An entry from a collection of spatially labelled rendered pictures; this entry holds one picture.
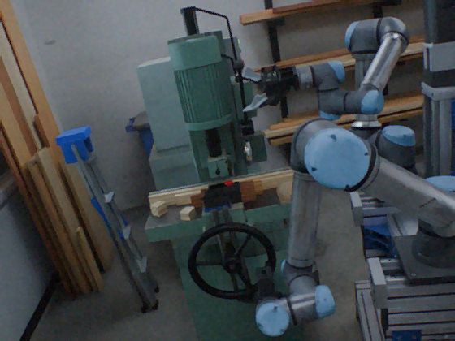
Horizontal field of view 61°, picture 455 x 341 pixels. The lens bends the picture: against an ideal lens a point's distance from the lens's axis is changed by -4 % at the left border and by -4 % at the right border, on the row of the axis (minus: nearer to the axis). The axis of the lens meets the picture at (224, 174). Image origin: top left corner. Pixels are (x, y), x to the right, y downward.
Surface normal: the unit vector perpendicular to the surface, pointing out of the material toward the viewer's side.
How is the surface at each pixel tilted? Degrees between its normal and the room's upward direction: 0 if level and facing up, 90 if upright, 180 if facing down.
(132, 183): 90
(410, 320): 90
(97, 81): 90
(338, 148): 85
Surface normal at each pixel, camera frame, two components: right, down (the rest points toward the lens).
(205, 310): 0.02, 0.35
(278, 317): -0.07, -0.15
